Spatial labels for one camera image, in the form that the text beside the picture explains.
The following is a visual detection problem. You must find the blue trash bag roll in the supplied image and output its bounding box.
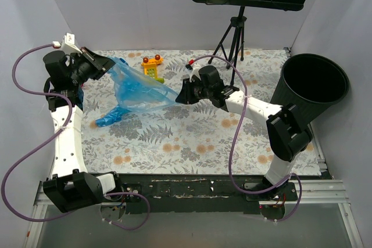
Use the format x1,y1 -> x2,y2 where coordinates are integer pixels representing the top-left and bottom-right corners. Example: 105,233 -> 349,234
108,57 -> 178,113

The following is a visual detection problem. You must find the small blue trash bag piece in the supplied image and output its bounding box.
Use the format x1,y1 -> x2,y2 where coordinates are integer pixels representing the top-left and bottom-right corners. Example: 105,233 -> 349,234
95,106 -> 130,127

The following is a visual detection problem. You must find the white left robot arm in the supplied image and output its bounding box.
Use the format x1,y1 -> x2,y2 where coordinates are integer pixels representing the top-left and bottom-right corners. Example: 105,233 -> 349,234
42,43 -> 124,213

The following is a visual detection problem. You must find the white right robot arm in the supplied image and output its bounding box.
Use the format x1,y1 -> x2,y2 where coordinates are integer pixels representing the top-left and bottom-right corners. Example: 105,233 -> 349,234
176,65 -> 313,200

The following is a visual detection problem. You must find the black ribbed trash bin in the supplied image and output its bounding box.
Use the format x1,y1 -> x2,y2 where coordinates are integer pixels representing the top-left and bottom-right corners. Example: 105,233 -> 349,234
270,53 -> 350,124

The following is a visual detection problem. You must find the yellow toy block house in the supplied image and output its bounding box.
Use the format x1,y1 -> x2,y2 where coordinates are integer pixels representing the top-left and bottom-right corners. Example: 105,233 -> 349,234
141,54 -> 164,84

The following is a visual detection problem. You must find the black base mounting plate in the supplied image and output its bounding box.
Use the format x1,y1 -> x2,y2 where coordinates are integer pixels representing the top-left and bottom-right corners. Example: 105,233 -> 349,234
90,174 -> 300,215

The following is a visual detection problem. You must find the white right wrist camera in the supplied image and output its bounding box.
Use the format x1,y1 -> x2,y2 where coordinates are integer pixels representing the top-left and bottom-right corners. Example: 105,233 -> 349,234
186,59 -> 203,82

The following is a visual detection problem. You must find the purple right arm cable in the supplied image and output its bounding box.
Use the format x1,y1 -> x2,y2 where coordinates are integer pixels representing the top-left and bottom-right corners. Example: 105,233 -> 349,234
188,55 -> 303,222

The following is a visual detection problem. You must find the aluminium frame rail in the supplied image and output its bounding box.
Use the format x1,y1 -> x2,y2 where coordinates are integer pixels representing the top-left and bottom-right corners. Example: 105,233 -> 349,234
24,175 -> 363,247

